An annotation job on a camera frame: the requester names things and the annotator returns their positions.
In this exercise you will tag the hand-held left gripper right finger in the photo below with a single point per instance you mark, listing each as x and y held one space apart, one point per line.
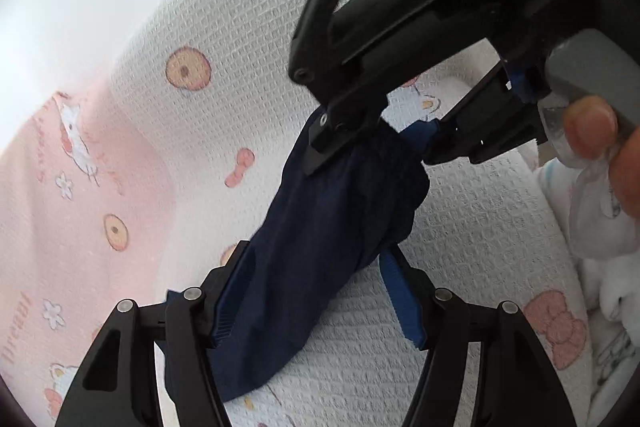
402 302

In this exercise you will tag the pink and cream printed blanket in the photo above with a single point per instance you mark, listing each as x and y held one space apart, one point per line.
280 7

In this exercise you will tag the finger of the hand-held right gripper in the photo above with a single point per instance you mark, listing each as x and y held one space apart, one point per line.
420 137
350 107

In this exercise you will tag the navy shorts with white stripes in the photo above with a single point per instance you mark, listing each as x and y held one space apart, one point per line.
320 217

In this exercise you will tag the white printed cloth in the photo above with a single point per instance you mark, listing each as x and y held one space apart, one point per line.
615 307

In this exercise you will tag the person's right hand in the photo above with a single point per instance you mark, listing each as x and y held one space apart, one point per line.
590 127

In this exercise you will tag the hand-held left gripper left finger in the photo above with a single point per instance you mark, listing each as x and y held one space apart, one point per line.
232 302

